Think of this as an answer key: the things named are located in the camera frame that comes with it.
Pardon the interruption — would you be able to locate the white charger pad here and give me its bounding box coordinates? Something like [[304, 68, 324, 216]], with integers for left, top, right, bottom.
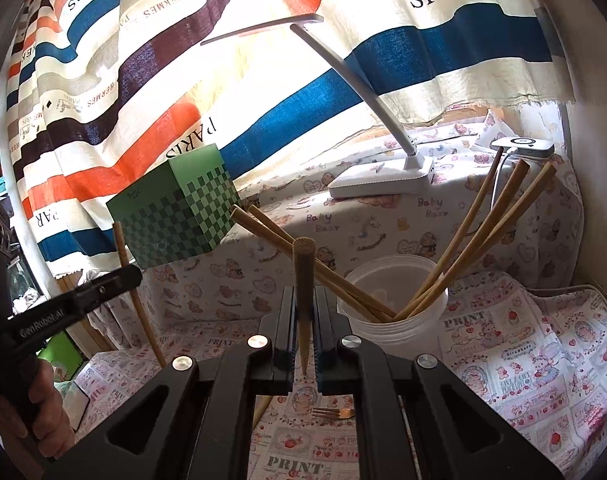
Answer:
[[490, 135, 555, 159]]

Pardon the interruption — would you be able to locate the striped printed curtain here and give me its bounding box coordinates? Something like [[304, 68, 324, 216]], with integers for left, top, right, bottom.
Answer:
[[0, 0, 577, 281]]

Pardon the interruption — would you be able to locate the person's left hand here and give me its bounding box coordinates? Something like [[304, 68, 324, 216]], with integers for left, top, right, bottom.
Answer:
[[8, 359, 78, 462]]

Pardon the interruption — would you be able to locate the white plastic cup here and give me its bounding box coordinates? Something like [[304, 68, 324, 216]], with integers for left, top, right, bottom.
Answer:
[[336, 254, 449, 362]]

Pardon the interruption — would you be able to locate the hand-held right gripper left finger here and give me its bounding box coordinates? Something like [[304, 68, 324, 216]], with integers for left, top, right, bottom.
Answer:
[[44, 285, 300, 480]]

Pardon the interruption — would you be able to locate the white desk lamp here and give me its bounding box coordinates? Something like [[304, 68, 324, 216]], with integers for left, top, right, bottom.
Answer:
[[200, 12, 435, 200]]

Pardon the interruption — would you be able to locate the gold metal fork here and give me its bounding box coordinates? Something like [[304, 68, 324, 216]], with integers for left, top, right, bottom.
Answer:
[[310, 407, 355, 420]]

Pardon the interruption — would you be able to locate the green checkered box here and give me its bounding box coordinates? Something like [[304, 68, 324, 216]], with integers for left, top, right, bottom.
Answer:
[[106, 143, 241, 270]]

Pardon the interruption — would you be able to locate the bamboo chopstick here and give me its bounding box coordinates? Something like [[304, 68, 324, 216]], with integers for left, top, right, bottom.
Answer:
[[252, 395, 274, 429], [112, 221, 168, 369], [292, 237, 315, 377]]

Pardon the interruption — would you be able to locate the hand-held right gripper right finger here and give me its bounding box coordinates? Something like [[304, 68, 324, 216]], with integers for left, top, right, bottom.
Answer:
[[313, 285, 564, 480]]

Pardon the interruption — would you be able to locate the bunch of bamboo chopsticks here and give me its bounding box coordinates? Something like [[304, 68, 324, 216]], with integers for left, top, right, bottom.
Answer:
[[229, 150, 559, 324]]

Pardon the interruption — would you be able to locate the green container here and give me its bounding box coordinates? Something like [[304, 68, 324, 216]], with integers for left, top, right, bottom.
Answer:
[[46, 332, 87, 383]]

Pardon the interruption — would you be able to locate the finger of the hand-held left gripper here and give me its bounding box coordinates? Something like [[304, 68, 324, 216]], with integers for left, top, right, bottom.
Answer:
[[2, 265, 144, 357]]

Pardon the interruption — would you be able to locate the cartoon printed tablecloth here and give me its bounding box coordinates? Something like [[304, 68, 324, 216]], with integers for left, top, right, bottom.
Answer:
[[54, 105, 607, 480]]

